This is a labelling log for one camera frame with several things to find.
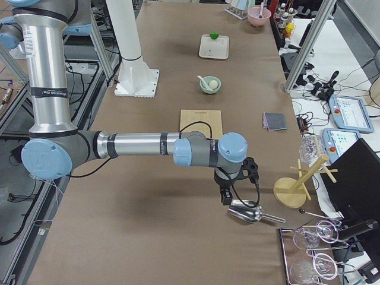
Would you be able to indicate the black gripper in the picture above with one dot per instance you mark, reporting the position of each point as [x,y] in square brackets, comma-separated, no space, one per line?
[223,183]

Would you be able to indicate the white bun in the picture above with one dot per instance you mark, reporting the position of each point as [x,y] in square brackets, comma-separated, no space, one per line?
[213,84]

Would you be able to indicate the white plastic spoon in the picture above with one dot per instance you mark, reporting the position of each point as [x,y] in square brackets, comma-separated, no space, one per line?
[202,80]

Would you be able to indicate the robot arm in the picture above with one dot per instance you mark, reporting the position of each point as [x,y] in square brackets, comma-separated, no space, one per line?
[57,146]

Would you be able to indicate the mint green bowl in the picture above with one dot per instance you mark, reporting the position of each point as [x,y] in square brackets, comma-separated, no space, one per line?
[206,89]

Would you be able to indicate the pink ribbed bowl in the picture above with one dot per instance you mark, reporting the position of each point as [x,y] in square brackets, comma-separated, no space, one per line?
[258,17]

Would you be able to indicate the metal scoop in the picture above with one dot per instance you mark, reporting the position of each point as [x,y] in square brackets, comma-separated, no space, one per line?
[246,210]

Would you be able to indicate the wooden mug tree stand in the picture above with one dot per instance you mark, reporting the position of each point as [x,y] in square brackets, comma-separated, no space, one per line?
[293,193]

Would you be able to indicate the wooden cutting board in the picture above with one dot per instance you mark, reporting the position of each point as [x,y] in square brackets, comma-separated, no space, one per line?
[209,122]

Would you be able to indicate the grey folded cloth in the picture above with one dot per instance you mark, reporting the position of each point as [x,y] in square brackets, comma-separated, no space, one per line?
[274,121]

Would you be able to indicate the clear wine glass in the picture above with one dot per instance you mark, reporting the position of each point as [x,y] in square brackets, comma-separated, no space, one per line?
[309,237]
[310,271]

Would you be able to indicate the blue teach pendant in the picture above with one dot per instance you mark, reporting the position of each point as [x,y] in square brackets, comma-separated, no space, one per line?
[350,113]
[338,141]

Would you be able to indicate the black monitor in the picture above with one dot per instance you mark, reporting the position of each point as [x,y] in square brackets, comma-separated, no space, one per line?
[355,194]

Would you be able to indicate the cream rectangular tray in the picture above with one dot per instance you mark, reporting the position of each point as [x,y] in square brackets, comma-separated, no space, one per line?
[214,48]

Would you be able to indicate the green lime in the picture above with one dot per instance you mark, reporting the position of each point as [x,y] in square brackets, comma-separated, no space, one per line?
[214,35]

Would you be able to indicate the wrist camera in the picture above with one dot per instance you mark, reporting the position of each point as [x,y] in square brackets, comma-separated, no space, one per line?
[249,170]

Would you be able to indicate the black wire glass rack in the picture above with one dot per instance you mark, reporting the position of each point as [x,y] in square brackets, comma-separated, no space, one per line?
[308,254]

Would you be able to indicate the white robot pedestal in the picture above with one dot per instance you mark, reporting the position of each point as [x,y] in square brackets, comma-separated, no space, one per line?
[135,78]

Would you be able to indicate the white wire cup rack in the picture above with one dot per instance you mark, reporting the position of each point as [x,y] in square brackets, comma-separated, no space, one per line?
[238,8]

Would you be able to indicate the aluminium frame post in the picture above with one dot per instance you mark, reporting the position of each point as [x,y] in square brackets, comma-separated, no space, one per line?
[318,23]

